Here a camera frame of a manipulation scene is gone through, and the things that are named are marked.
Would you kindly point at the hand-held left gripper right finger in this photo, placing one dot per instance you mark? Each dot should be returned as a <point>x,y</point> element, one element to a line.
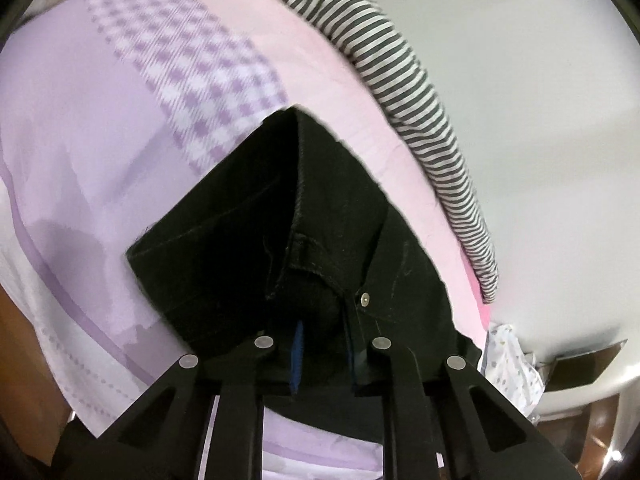
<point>358,360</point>

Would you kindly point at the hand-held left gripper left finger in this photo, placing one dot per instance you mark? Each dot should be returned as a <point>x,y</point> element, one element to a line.
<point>297,360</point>

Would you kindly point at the black pants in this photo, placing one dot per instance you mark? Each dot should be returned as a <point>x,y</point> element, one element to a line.
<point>240,220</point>

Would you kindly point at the white dotted cloth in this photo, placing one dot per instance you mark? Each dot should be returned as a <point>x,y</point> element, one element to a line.
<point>510,370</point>

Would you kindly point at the grey white striped blanket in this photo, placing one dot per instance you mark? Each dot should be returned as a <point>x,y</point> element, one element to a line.
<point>400,85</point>

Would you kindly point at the pink purple checked bed sheet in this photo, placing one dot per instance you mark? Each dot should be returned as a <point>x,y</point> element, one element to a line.
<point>100,160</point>

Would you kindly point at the wooden bed frame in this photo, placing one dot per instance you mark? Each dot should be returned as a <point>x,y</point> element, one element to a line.
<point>25,360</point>

